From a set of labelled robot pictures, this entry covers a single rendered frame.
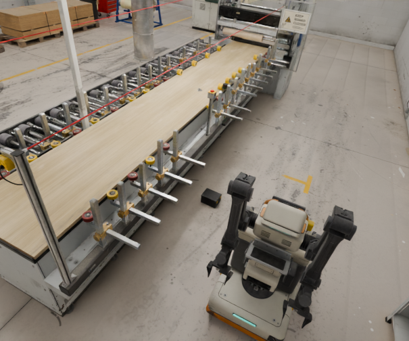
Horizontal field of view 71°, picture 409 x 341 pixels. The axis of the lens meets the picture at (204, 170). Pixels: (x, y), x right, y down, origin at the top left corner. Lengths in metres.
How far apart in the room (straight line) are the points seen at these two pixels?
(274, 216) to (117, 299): 1.68
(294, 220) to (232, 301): 1.09
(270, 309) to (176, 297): 0.81
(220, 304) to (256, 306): 0.28
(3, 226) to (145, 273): 1.25
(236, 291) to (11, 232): 1.65
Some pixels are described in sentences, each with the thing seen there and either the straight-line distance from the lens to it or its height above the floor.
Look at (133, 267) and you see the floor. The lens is 2.92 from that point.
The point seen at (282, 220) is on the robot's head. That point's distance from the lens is 1.58.
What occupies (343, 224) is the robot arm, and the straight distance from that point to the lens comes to 1.28.
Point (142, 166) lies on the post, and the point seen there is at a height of 1.10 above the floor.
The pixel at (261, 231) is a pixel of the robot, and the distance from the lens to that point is 1.73.
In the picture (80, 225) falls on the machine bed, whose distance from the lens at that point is 2.27.
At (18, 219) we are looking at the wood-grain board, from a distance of 2.29.
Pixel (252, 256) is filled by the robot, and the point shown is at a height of 1.04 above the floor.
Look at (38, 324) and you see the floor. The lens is 2.86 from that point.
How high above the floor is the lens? 2.46
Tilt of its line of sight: 39 degrees down
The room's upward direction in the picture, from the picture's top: 6 degrees clockwise
